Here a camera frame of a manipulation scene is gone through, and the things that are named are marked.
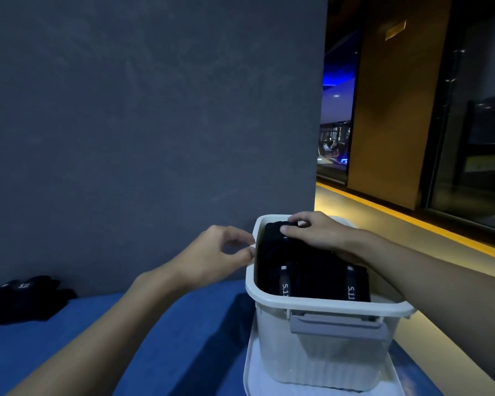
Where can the person's right hand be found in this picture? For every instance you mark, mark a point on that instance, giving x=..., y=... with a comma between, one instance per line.
x=326, y=232

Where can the person's left hand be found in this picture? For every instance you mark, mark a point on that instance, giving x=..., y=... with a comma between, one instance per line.
x=206, y=259

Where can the white storage box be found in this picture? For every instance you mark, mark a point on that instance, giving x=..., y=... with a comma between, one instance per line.
x=313, y=358

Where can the white plastic lid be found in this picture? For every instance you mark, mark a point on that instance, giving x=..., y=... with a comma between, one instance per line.
x=251, y=379

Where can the person's left forearm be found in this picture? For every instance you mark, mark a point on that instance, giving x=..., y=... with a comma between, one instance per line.
x=99, y=346

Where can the person's right forearm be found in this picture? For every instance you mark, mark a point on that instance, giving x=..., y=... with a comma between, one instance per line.
x=437, y=284

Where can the blue padded bench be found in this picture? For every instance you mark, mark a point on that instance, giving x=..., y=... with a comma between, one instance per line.
x=189, y=325

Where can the dark gym machine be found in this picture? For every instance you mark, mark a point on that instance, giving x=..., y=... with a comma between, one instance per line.
x=332, y=150

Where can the dark glass window panel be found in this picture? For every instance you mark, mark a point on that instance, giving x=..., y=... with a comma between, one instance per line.
x=474, y=140

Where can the brass wall sign plate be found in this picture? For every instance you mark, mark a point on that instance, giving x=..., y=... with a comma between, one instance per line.
x=396, y=30

